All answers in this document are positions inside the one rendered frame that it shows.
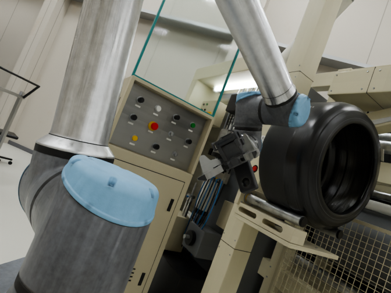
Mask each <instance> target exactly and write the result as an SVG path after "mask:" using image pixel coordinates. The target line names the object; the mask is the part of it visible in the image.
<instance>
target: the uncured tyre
mask: <svg viewBox="0 0 391 293"><path fill-rule="evenodd" d="M310 105H311V106H316V107H314V108H310V114H309V117H308V119H307V121H306V122H305V124H304V125H303V126H301V127H291V128H290V127H286V126H273V125H271V126H270V128H269V130H268V132H267V134H266V136H265V138H264V141H263V143H262V149H261V152H260V157H259V177H260V183H261V188H262V190H263V193H264V195H265V197H266V199H267V200H268V201H269V202H271V203H274V204H275V205H278V206H281V207H283V208H285V209H288V210H291V211H292V212H295V213H298V214H300V215H302V216H304V217H306V218H307V220H308V222H307V225H309V226H311V227H314V228H320V229H324V230H331V229H335V228H338V227H340V226H342V225H344V224H347V223H349V222H351V221H352V220H354V219H355V218H356V217H357V216H358V215H359V214H360V213H361V212H362V211H363V209H364V208H365V207H366V205H367V203H368V202H369V200H370V198H371V196H372V194H373V192H374V189H375V186H376V183H377V180H378V176H379V170H380V165H381V145H380V140H379V135H378V132H377V130H376V127H375V125H374V124H373V122H372V121H371V119H370V118H369V117H368V116H367V115H366V114H365V113H364V111H363V110H361V109H360V108H359V107H357V106H355V105H352V104H349V103H345V102H310Z"/></svg>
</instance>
